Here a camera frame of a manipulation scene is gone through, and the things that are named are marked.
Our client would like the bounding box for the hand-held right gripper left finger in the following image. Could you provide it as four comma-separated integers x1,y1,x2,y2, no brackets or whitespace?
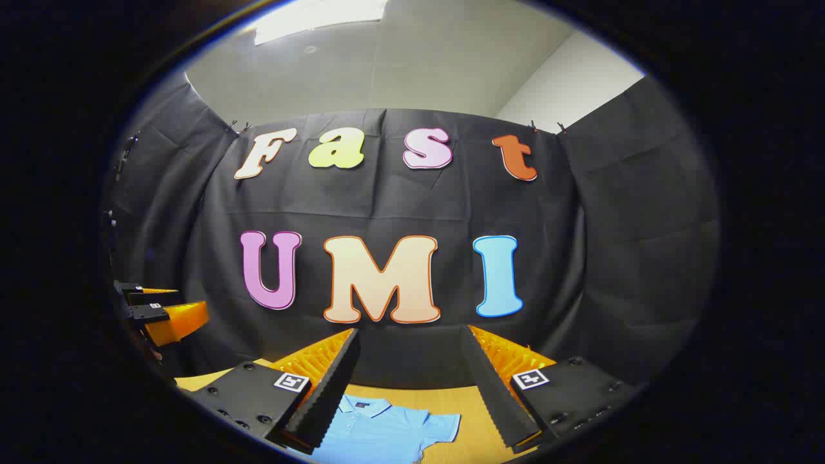
184,327,362,455

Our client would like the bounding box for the ceiling light panel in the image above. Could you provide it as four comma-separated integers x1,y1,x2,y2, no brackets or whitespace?
255,0,391,46

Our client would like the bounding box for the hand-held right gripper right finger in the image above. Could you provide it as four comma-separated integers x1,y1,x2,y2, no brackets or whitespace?
459,324,642,452

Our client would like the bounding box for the black backdrop cloth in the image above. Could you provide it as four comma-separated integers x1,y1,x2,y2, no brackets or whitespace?
106,74,719,391

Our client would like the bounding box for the light blue T-shirt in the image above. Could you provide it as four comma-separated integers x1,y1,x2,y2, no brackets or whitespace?
309,394,461,464

